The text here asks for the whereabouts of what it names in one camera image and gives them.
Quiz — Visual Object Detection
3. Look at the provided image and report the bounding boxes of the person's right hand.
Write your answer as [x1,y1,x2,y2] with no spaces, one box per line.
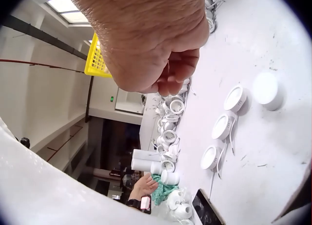
[67,0,210,97]

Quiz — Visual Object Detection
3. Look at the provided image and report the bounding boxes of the person's left hand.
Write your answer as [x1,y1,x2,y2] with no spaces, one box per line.
[129,174,159,201]

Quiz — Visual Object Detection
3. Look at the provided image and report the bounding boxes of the person's left fingers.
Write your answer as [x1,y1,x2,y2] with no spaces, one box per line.
[143,174,159,192]

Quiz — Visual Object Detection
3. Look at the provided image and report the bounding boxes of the person's right fingers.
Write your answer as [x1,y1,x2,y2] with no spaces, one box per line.
[156,48,200,97]

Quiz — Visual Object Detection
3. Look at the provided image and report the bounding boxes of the green cloth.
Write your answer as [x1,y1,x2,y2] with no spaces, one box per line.
[151,173,179,206]

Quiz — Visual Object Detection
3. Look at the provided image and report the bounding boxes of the white plastic bottle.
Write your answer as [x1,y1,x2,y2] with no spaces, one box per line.
[161,170,181,186]

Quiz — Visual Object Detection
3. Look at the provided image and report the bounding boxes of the white cylinder tube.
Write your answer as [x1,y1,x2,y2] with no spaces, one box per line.
[131,159,156,172]
[133,149,168,162]

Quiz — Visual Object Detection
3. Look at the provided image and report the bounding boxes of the black wrist band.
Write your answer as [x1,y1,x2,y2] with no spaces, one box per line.
[126,195,152,214]

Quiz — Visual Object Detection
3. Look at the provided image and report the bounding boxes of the pile of white downlight fixtures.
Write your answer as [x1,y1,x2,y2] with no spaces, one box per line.
[144,79,196,173]
[166,186,195,225]
[204,0,228,35]

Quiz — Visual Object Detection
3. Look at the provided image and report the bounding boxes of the black smartphone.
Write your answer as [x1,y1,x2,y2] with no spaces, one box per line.
[192,189,226,225]

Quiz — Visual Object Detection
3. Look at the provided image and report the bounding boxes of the yellow plastic crate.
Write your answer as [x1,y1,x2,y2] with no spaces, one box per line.
[84,32,113,78]

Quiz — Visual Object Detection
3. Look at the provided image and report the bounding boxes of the person's body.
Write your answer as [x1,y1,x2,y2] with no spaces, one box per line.
[0,117,176,225]

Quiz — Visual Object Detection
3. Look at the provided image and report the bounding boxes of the ceiling light panel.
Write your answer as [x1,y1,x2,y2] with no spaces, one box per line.
[46,0,91,25]

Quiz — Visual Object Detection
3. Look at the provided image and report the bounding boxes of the white round lamp with cable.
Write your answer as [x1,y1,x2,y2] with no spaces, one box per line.
[223,85,252,114]
[211,113,238,156]
[200,145,228,198]

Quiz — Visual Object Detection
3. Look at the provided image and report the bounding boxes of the white round lamp without cable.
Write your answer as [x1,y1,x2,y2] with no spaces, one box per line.
[252,72,286,111]

